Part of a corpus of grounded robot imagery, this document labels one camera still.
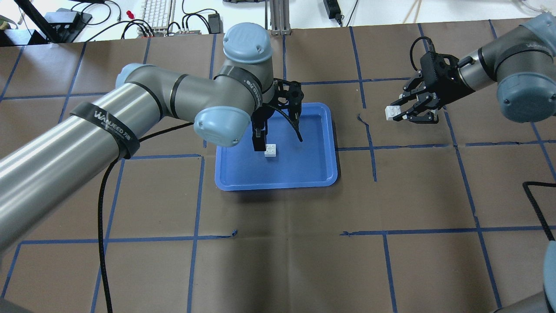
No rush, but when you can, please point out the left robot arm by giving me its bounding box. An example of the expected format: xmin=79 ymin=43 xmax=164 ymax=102
xmin=0 ymin=23 xmax=304 ymax=254

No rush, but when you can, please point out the white keyboard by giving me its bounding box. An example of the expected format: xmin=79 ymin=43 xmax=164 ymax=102
xmin=138 ymin=0 xmax=175 ymax=37

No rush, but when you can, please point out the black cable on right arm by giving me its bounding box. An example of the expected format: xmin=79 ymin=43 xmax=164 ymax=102
xmin=410 ymin=37 xmax=435 ymax=72

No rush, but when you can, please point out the blue plastic tray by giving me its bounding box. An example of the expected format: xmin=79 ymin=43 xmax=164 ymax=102
xmin=215 ymin=103 xmax=339 ymax=191

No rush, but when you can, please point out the white block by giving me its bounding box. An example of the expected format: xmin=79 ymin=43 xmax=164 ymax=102
xmin=264 ymin=144 xmax=278 ymax=158
xmin=384 ymin=105 xmax=401 ymax=121

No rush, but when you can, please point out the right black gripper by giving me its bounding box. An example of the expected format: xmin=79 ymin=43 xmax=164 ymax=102
xmin=391 ymin=52 xmax=475 ymax=124

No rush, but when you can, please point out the black power adapter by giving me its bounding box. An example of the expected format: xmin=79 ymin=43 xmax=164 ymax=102
xmin=323 ymin=0 xmax=342 ymax=20

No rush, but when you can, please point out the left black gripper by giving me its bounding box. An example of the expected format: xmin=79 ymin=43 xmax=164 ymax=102
xmin=252 ymin=79 xmax=304 ymax=151

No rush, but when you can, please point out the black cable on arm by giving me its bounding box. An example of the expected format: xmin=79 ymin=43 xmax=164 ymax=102
xmin=98 ymin=123 xmax=194 ymax=313
xmin=410 ymin=37 xmax=435 ymax=72

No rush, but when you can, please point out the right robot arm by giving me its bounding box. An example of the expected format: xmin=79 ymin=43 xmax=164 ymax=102
xmin=385 ymin=12 xmax=556 ymax=123

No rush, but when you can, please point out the aluminium frame post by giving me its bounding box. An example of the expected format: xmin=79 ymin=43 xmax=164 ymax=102
xmin=269 ymin=0 xmax=291 ymax=36

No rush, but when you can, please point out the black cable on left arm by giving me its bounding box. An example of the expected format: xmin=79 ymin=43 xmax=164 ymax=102
xmin=98 ymin=123 xmax=194 ymax=313

